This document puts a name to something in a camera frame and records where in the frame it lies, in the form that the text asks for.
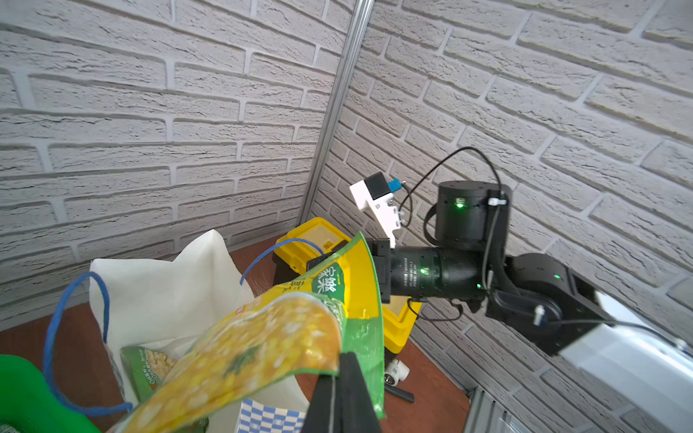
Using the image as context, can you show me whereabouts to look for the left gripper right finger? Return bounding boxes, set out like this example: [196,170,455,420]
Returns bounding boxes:
[337,353,382,433]

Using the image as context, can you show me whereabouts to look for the yellow corn soup packet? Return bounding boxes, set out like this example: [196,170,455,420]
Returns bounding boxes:
[117,235,384,432]

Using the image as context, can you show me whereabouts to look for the green plastic basket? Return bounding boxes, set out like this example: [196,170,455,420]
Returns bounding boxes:
[1,355,99,432]

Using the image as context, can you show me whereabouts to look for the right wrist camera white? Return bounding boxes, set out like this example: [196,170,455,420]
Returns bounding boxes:
[349,172,404,249]

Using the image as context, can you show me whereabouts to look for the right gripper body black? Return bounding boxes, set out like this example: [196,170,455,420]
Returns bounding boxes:
[306,238,392,304]

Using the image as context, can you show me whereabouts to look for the small hammer black handle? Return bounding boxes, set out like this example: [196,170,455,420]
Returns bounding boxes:
[384,384,415,403]

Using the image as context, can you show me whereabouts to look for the green soup packet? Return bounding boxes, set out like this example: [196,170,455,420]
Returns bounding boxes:
[120,346,177,402]

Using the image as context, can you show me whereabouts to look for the white blue checkered paper bag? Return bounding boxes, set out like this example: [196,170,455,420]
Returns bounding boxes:
[75,231,310,432]

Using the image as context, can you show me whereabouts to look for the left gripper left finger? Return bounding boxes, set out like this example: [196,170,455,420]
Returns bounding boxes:
[301,375,341,433]

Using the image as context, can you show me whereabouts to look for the yellow black toolbox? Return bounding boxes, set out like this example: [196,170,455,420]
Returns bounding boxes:
[272,218,422,355]

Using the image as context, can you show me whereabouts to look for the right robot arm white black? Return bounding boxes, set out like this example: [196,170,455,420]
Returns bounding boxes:
[350,175,692,432]

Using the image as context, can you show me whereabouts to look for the white pvc pipe fitting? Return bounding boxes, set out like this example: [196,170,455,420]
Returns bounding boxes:
[384,359,410,387]

